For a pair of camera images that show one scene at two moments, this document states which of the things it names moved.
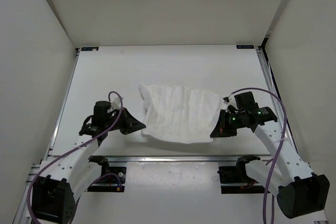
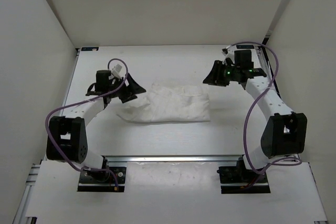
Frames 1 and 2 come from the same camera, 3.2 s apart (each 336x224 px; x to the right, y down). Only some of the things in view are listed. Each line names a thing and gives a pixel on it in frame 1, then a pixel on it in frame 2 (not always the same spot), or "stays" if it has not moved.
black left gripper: x=130 y=124 → x=132 y=88
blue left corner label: x=89 y=48 stays
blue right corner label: x=245 y=46 stays
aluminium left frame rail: x=22 y=215 stays
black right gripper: x=221 y=129 → x=213 y=78
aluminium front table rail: x=163 y=159 stays
